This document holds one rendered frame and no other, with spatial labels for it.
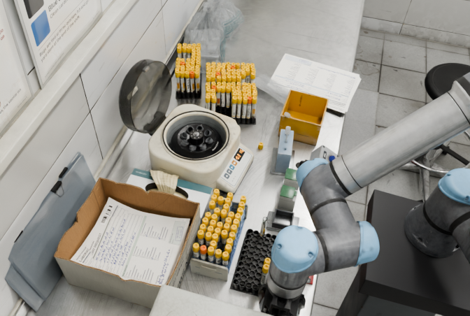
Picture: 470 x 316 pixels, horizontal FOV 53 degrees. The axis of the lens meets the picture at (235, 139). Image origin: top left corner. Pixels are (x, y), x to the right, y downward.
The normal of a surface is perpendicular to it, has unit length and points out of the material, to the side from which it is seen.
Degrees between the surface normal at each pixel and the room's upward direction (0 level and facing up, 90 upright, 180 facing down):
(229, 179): 25
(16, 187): 90
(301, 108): 90
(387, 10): 90
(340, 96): 1
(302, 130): 90
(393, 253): 4
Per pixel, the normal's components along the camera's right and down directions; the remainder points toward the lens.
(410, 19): -0.27, 0.71
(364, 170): -0.23, 0.26
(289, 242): 0.04, -0.67
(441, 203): -0.96, 0.11
